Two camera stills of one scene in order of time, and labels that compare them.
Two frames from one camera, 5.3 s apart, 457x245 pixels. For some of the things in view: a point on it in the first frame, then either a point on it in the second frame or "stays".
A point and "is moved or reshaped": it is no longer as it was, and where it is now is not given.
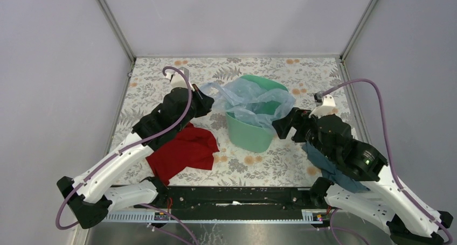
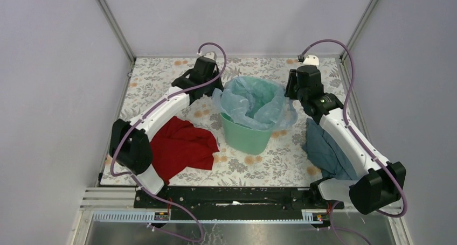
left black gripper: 205,101 → 219,85
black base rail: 226,198 stays
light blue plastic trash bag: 248,105 is moved or reshaped
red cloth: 193,148 stays
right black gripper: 297,118 → 291,79
